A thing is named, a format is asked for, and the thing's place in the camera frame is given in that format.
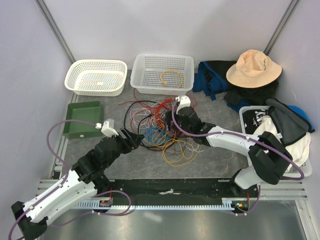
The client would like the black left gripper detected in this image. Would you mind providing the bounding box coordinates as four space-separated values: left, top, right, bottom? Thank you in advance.
104 126 145 168

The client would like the yellow ethernet patch cable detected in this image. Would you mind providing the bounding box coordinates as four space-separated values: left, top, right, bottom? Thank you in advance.
160 69 184 89

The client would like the thin yellow wire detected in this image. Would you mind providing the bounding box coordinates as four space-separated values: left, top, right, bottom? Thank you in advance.
142 129 198 168

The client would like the red ethernet cable large loop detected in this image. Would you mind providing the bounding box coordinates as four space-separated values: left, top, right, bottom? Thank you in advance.
154 98 174 126

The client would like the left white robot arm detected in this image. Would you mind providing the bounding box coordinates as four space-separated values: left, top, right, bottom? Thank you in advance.
11 128 144 240

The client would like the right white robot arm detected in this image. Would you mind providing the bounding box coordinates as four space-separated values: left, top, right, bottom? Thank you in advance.
168 106 293 197

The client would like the rectangular white perforated basket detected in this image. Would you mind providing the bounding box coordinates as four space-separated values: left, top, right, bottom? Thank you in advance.
130 54 195 96

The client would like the green plastic tray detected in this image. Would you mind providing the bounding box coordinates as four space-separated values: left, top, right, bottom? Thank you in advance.
62 101 104 140

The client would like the blue and black garment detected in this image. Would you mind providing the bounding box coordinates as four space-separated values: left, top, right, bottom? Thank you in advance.
192 60 279 112

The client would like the rounded white perforated basket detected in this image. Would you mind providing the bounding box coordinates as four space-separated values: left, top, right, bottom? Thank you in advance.
64 59 128 97

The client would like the black printed shirt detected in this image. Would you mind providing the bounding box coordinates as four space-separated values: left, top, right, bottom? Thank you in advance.
242 109 268 134

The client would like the beige bucket hat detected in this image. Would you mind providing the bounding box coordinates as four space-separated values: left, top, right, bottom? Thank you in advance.
226 49 282 89

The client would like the grey black-trimmed garment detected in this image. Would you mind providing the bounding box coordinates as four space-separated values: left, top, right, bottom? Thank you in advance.
265 98 315 146

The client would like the white shirt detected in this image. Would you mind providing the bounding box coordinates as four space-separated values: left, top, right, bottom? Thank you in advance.
254 116 311 167

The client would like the white laundry basket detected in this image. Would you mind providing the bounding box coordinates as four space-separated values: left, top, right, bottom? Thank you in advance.
239 105 313 178

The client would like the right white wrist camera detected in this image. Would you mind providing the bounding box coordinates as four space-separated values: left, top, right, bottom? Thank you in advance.
175 95 191 108

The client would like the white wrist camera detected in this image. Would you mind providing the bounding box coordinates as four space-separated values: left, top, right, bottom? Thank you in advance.
95 118 119 138
175 95 191 108

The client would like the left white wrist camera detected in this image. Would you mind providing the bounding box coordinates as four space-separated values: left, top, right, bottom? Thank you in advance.
95 118 119 138

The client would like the thin pink wire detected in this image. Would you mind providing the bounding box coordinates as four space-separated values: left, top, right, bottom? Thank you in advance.
149 96 201 121

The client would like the thin dark red wire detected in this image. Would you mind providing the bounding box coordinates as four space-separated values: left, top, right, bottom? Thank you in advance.
117 87 161 136

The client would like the thin brown wire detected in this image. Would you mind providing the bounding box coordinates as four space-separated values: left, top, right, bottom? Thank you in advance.
147 117 198 156

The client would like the thin white wire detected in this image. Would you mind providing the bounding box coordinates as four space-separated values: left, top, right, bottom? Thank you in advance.
129 103 202 154

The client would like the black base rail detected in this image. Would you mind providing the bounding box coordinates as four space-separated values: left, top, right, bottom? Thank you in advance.
99 178 258 207

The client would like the aluminium corner post left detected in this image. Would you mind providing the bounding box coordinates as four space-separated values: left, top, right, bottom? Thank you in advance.
34 0 76 64

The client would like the aluminium corner post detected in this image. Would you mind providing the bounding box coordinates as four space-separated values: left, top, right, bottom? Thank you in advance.
34 0 76 64
263 0 300 56

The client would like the aluminium corner post right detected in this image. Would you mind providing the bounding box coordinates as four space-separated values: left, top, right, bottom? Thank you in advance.
263 0 300 56

